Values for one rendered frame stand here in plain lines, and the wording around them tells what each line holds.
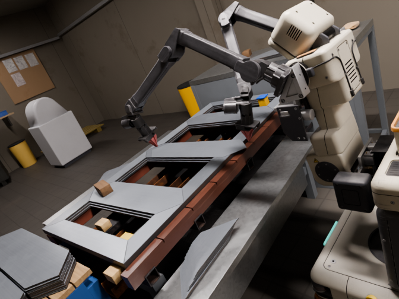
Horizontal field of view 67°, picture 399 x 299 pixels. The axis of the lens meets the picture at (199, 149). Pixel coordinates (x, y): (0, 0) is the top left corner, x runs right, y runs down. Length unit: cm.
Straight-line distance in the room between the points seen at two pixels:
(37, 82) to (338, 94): 792
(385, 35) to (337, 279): 298
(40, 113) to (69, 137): 65
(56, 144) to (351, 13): 505
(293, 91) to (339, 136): 31
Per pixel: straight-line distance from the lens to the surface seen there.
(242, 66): 112
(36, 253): 155
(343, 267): 159
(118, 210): 151
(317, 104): 127
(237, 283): 151
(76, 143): 627
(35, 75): 863
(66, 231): 158
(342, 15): 406
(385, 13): 396
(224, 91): 247
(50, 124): 610
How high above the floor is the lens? 146
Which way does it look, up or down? 21 degrees down
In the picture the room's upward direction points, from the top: 23 degrees counter-clockwise
